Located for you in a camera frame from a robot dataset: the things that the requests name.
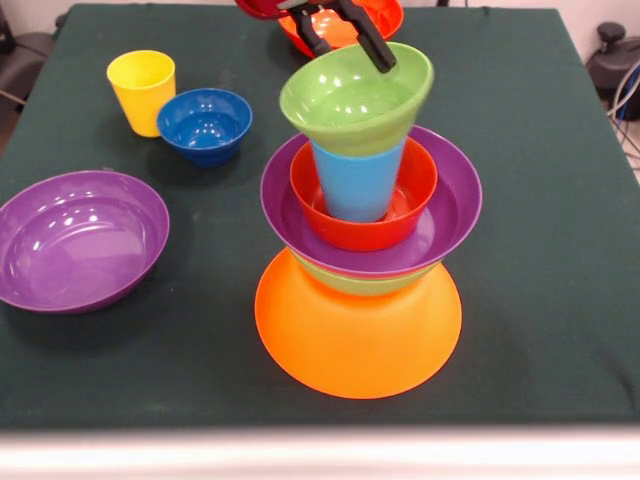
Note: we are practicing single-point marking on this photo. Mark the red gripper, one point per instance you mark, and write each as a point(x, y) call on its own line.
point(260, 6)

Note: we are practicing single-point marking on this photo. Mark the large red plastic bowl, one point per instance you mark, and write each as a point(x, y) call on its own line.
point(335, 30)

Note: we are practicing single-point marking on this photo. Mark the small green plastic bowl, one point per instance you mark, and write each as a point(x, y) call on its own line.
point(350, 110)

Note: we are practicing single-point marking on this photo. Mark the light blue plastic cup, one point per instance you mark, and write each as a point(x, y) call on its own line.
point(355, 190)

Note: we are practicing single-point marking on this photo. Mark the blue plastic bowl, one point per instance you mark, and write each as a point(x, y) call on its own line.
point(205, 130)

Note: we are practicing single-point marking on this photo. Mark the purple plastic bowl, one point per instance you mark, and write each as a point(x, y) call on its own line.
point(455, 200)
point(80, 240)

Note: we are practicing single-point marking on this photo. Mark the small red plastic bowl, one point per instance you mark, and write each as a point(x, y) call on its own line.
point(360, 235)

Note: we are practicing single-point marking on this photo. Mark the large green plastic bowl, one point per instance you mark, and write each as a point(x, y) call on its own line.
point(360, 286)

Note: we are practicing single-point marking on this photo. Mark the large orange plastic bowl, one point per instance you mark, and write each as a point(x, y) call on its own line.
point(355, 345)

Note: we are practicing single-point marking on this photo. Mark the yellow plastic cup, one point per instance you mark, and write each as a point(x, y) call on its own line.
point(142, 95)

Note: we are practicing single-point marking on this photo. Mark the dark grey stand base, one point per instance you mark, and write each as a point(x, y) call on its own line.
point(30, 55)
point(612, 55)

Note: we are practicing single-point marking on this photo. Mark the dark green tablecloth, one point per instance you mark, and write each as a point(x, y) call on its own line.
point(525, 250)

